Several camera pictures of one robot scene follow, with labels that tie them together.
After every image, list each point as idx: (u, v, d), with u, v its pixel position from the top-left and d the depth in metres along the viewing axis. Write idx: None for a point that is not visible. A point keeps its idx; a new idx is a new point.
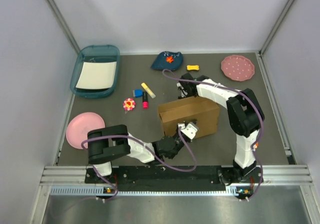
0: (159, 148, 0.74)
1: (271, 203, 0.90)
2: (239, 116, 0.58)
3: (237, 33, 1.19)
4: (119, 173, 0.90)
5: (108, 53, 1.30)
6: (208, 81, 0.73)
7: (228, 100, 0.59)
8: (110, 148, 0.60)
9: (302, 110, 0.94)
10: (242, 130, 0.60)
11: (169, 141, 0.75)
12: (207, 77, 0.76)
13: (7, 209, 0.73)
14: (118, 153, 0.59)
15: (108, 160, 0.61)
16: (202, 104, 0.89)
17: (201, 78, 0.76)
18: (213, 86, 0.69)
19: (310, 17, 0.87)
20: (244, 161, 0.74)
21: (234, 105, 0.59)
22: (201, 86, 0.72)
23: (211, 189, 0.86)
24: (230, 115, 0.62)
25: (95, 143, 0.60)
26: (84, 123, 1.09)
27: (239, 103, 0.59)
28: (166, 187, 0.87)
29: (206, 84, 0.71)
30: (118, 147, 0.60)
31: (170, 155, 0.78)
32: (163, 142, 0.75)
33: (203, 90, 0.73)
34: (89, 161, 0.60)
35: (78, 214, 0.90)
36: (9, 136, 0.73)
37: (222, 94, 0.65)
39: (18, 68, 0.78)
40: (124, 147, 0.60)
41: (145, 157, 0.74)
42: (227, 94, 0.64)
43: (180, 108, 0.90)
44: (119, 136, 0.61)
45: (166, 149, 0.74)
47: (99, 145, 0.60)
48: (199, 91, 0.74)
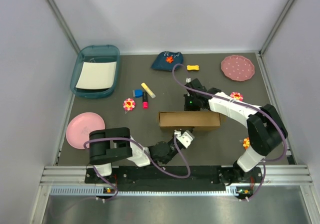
0: (153, 154, 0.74)
1: (271, 203, 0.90)
2: (261, 135, 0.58)
3: (237, 33, 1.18)
4: (119, 173, 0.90)
5: (108, 53, 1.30)
6: (221, 95, 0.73)
7: (249, 119, 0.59)
8: (113, 149, 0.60)
9: (302, 110, 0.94)
10: (264, 149, 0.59)
11: (164, 146, 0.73)
12: (220, 90, 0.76)
13: (7, 210, 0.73)
14: (121, 155, 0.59)
15: (109, 161, 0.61)
16: (211, 118, 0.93)
17: (213, 91, 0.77)
18: (228, 101, 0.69)
19: (310, 17, 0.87)
20: (248, 166, 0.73)
21: (256, 124, 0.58)
22: (214, 100, 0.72)
23: (210, 189, 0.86)
24: (251, 134, 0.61)
25: (97, 144, 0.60)
26: (84, 124, 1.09)
27: (261, 122, 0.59)
28: (167, 187, 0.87)
29: (220, 99, 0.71)
30: (121, 149, 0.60)
31: (164, 160, 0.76)
32: (157, 148, 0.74)
33: (216, 105, 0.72)
34: (91, 161, 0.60)
35: (78, 214, 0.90)
36: (9, 137, 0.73)
37: (240, 110, 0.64)
39: (17, 67, 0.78)
40: (127, 150, 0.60)
41: (141, 161, 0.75)
42: (245, 112, 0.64)
43: (186, 115, 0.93)
44: (122, 138, 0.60)
45: (160, 155, 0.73)
47: (102, 147, 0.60)
48: (211, 105, 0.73)
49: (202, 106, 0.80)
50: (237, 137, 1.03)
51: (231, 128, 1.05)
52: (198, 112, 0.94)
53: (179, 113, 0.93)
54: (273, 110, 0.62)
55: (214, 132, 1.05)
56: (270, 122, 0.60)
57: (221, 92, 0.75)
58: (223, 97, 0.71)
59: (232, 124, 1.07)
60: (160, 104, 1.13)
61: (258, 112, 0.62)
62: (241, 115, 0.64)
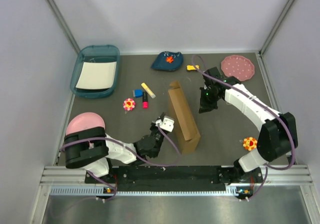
0: (138, 148, 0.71)
1: (271, 203, 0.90)
2: (272, 143, 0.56)
3: (237, 33, 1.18)
4: (119, 173, 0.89)
5: (108, 53, 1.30)
6: (240, 88, 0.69)
7: (265, 125, 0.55)
8: (87, 150, 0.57)
9: (302, 109, 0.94)
10: (270, 156, 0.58)
11: (149, 139, 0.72)
12: (239, 82, 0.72)
13: (7, 210, 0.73)
14: (95, 154, 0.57)
15: (86, 163, 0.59)
16: (191, 131, 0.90)
17: (233, 82, 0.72)
18: (247, 97, 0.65)
19: (310, 17, 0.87)
20: (249, 167, 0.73)
21: (270, 132, 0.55)
22: (231, 92, 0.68)
23: (210, 189, 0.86)
24: (262, 138, 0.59)
25: (72, 146, 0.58)
26: (84, 124, 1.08)
27: (276, 131, 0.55)
28: (166, 188, 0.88)
29: (239, 92, 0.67)
30: (94, 148, 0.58)
31: (152, 153, 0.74)
32: (142, 142, 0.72)
33: (232, 97, 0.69)
34: (67, 165, 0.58)
35: (78, 214, 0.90)
36: (9, 136, 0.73)
37: (257, 112, 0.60)
39: (18, 68, 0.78)
40: (100, 148, 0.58)
41: (126, 158, 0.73)
42: (262, 115, 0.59)
43: (184, 108, 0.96)
44: (96, 138, 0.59)
45: (146, 149, 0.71)
47: (76, 149, 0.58)
48: (227, 96, 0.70)
49: (217, 94, 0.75)
50: (237, 137, 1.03)
51: (231, 128, 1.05)
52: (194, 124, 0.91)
53: (184, 102, 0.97)
54: (292, 121, 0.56)
55: (214, 132, 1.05)
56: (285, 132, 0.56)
57: (240, 84, 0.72)
58: (242, 91, 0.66)
59: (232, 125, 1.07)
60: (160, 104, 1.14)
61: (276, 118, 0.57)
62: (256, 116, 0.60)
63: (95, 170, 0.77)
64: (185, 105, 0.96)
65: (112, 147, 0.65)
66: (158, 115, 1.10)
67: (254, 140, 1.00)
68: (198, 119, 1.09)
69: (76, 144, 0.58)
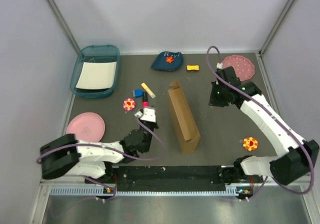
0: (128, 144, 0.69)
1: (271, 203, 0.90)
2: (291, 172, 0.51)
3: (237, 33, 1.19)
4: (119, 173, 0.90)
5: (108, 54, 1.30)
6: (259, 99, 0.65)
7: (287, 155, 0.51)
8: (58, 160, 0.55)
9: (303, 109, 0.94)
10: (284, 181, 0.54)
11: (137, 133, 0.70)
12: (259, 90, 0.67)
13: (7, 210, 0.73)
14: (65, 164, 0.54)
15: (61, 173, 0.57)
16: (191, 132, 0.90)
17: (252, 90, 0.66)
18: (269, 116, 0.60)
19: (310, 17, 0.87)
20: (251, 171, 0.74)
21: (293, 162, 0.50)
22: (251, 105, 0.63)
23: (211, 189, 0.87)
24: (280, 163, 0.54)
25: (45, 158, 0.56)
26: (84, 124, 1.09)
27: (299, 162, 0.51)
28: (167, 187, 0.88)
29: (260, 108, 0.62)
30: (64, 157, 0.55)
31: (142, 148, 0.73)
32: (130, 136, 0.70)
33: (251, 111, 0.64)
34: (43, 177, 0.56)
35: (78, 214, 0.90)
36: (9, 137, 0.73)
37: (279, 135, 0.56)
39: (18, 67, 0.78)
40: (71, 156, 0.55)
41: (111, 157, 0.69)
42: (285, 140, 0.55)
43: (184, 108, 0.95)
44: (66, 146, 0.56)
45: (136, 144, 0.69)
47: (49, 160, 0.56)
48: (245, 107, 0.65)
49: (232, 101, 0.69)
50: (237, 137, 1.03)
51: (231, 128, 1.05)
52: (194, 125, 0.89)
53: (184, 102, 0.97)
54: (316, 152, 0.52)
55: (214, 132, 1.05)
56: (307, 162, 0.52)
57: (260, 94, 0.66)
58: (263, 106, 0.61)
59: (232, 125, 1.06)
60: (160, 104, 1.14)
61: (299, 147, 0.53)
62: (278, 140, 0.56)
63: (90, 173, 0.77)
64: (185, 104, 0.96)
65: (88, 152, 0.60)
66: (158, 115, 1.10)
67: (254, 140, 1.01)
68: (198, 119, 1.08)
69: (48, 155, 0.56)
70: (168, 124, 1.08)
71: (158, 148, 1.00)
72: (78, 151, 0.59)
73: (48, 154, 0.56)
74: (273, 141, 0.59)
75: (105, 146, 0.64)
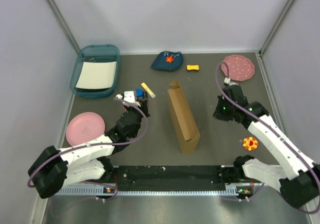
0: (121, 126, 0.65)
1: (271, 203, 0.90)
2: (302, 196, 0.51)
3: (237, 33, 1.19)
4: (118, 173, 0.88)
5: (108, 53, 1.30)
6: (266, 120, 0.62)
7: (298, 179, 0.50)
8: (47, 176, 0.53)
9: (303, 109, 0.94)
10: (294, 203, 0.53)
11: (129, 115, 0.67)
12: (267, 112, 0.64)
13: (7, 210, 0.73)
14: (55, 176, 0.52)
15: (57, 185, 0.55)
16: (191, 131, 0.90)
17: (259, 111, 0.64)
18: (278, 138, 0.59)
19: (310, 17, 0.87)
20: (251, 174, 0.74)
21: (305, 186, 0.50)
22: (259, 126, 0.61)
23: (211, 189, 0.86)
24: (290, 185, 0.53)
25: (35, 178, 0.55)
26: (84, 123, 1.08)
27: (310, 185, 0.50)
28: (166, 188, 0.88)
29: (267, 129, 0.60)
30: (52, 170, 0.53)
31: (134, 131, 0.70)
32: (123, 119, 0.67)
33: (258, 132, 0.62)
34: (42, 196, 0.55)
35: (78, 214, 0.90)
36: (9, 137, 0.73)
37: (288, 158, 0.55)
39: (18, 67, 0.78)
40: (57, 166, 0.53)
41: (103, 151, 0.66)
42: (294, 163, 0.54)
43: (183, 108, 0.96)
44: (50, 159, 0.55)
45: (131, 124, 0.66)
47: (39, 179, 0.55)
48: (252, 128, 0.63)
49: (240, 121, 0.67)
50: (237, 137, 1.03)
51: (231, 128, 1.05)
52: (194, 125, 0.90)
53: (184, 102, 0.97)
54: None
55: (214, 132, 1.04)
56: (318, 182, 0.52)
57: (267, 116, 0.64)
58: (271, 128, 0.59)
59: (232, 124, 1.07)
60: (161, 104, 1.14)
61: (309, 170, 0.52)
62: (287, 163, 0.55)
63: (90, 176, 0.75)
64: (185, 104, 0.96)
65: (74, 156, 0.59)
66: (158, 115, 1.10)
67: (254, 140, 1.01)
68: (198, 118, 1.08)
69: (36, 174, 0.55)
70: (168, 123, 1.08)
71: (158, 148, 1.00)
72: (63, 160, 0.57)
73: (35, 174, 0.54)
74: (282, 163, 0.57)
75: (89, 143, 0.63)
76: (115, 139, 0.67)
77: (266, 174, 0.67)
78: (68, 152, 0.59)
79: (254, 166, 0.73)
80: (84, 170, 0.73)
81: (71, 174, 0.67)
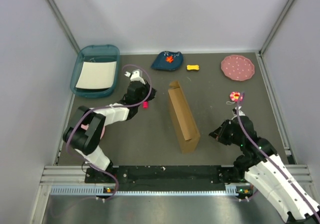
0: (133, 90, 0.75)
1: (271, 203, 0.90)
2: None
3: (237, 33, 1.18)
4: (119, 173, 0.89)
5: (108, 53, 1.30)
6: (276, 160, 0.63)
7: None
8: (88, 129, 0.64)
9: (302, 109, 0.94)
10: None
11: (137, 81, 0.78)
12: (275, 151, 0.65)
13: (7, 210, 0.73)
14: (96, 126, 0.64)
15: (96, 138, 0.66)
16: (191, 131, 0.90)
17: (268, 150, 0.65)
18: (286, 179, 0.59)
19: (310, 17, 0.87)
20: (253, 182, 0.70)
21: None
22: (267, 166, 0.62)
23: (210, 188, 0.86)
24: None
25: (75, 137, 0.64)
26: None
27: None
28: (166, 188, 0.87)
29: (276, 169, 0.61)
30: (92, 122, 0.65)
31: (142, 96, 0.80)
32: (132, 85, 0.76)
33: (267, 171, 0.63)
34: (86, 152, 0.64)
35: (78, 213, 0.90)
36: (9, 137, 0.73)
37: (295, 200, 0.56)
39: (18, 67, 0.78)
40: (95, 117, 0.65)
41: (121, 114, 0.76)
42: (301, 205, 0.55)
43: (184, 107, 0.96)
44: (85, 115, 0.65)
45: (140, 87, 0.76)
47: (79, 136, 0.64)
48: (260, 166, 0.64)
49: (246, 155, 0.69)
50: None
51: None
52: (194, 124, 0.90)
53: (184, 102, 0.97)
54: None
55: None
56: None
57: (276, 155, 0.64)
58: (280, 169, 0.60)
59: None
60: (160, 104, 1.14)
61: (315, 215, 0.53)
62: (294, 205, 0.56)
63: (103, 159, 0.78)
64: (185, 104, 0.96)
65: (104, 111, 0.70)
66: (158, 115, 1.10)
67: None
68: (198, 118, 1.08)
69: (75, 132, 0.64)
70: (168, 123, 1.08)
71: (158, 148, 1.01)
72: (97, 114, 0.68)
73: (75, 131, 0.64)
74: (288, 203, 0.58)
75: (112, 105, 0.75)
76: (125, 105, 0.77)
77: (271, 196, 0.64)
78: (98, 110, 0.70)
79: (259, 179, 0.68)
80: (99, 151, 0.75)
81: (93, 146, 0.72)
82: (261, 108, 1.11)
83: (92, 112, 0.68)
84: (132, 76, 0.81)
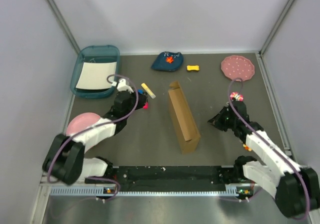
0: (120, 102, 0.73)
1: (271, 203, 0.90)
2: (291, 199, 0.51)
3: (237, 33, 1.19)
4: (119, 173, 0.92)
5: (108, 54, 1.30)
6: (263, 134, 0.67)
7: (284, 177, 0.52)
8: (66, 160, 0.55)
9: (302, 109, 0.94)
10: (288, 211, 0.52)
11: (124, 92, 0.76)
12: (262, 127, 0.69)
13: (7, 210, 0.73)
14: (75, 155, 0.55)
15: (77, 168, 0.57)
16: (191, 131, 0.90)
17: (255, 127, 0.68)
18: (267, 146, 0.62)
19: (310, 17, 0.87)
20: (250, 175, 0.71)
21: (290, 186, 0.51)
22: (252, 138, 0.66)
23: (210, 189, 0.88)
24: (281, 189, 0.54)
25: (54, 168, 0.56)
26: (84, 124, 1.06)
27: (296, 187, 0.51)
28: (167, 188, 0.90)
29: (260, 139, 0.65)
30: (70, 152, 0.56)
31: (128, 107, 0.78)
32: (119, 96, 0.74)
33: (253, 143, 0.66)
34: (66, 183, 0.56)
35: (78, 214, 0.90)
36: (9, 137, 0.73)
37: (277, 162, 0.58)
39: (18, 67, 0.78)
40: (74, 146, 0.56)
41: (107, 131, 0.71)
42: (282, 165, 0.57)
43: (184, 107, 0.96)
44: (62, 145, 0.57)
45: (127, 98, 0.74)
47: (58, 166, 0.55)
48: (248, 140, 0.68)
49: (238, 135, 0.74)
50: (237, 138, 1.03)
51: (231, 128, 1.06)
52: (194, 124, 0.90)
53: (184, 102, 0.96)
54: (314, 178, 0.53)
55: (214, 132, 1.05)
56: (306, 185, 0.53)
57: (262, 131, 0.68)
58: (264, 139, 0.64)
59: None
60: (161, 104, 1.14)
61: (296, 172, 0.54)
62: (275, 167, 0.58)
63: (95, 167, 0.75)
64: (185, 103, 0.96)
65: (84, 136, 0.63)
66: (158, 115, 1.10)
67: None
68: (199, 118, 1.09)
69: (54, 162, 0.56)
70: (168, 123, 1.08)
71: (158, 148, 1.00)
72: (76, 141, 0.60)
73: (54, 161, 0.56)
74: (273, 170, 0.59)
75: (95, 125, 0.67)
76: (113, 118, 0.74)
77: (264, 179, 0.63)
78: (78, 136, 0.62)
79: (254, 169, 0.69)
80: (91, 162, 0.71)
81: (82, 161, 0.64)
82: (261, 108, 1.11)
83: (72, 139, 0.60)
84: (118, 85, 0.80)
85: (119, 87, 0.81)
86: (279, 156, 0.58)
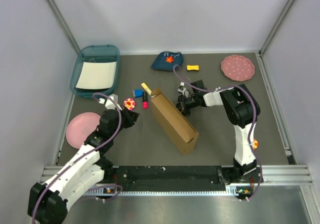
0: (106, 123, 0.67)
1: (271, 203, 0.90)
2: (231, 103, 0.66)
3: (238, 33, 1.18)
4: (119, 173, 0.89)
5: (108, 53, 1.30)
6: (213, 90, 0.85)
7: (222, 92, 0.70)
8: (46, 211, 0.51)
9: (302, 109, 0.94)
10: (235, 116, 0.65)
11: (110, 112, 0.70)
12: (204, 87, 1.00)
13: (7, 210, 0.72)
14: (53, 207, 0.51)
15: (59, 215, 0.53)
16: (187, 130, 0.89)
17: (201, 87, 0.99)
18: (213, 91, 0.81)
19: (310, 16, 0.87)
20: (242, 155, 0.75)
21: (225, 94, 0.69)
22: (206, 95, 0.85)
23: (210, 189, 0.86)
24: (226, 107, 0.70)
25: (38, 217, 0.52)
26: (84, 124, 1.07)
27: (230, 94, 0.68)
28: (166, 188, 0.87)
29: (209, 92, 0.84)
30: (48, 204, 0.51)
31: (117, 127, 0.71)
32: (105, 116, 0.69)
33: (208, 98, 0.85)
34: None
35: (78, 214, 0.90)
36: (8, 136, 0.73)
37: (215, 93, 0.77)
39: (18, 67, 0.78)
40: (51, 197, 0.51)
41: (89, 161, 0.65)
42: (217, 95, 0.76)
43: (173, 114, 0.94)
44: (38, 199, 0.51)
45: (114, 119, 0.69)
47: (41, 216, 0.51)
48: (206, 100, 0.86)
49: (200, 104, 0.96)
50: None
51: (231, 128, 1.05)
52: (188, 125, 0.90)
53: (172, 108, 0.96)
54: (246, 88, 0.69)
55: (214, 132, 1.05)
56: (244, 95, 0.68)
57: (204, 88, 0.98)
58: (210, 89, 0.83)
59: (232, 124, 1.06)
60: None
61: (233, 87, 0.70)
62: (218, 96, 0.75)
63: (92, 183, 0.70)
64: (175, 108, 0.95)
65: (61, 181, 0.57)
66: None
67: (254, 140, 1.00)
68: (199, 118, 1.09)
69: (36, 213, 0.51)
70: None
71: (158, 148, 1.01)
72: (53, 190, 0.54)
73: (35, 213, 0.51)
74: (220, 98, 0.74)
75: (72, 162, 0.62)
76: (97, 141, 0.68)
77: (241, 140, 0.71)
78: (55, 181, 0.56)
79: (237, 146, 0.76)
80: (84, 182, 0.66)
81: (70, 194, 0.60)
82: (261, 108, 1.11)
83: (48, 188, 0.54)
84: (107, 103, 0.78)
85: (107, 106, 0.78)
86: (222, 89, 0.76)
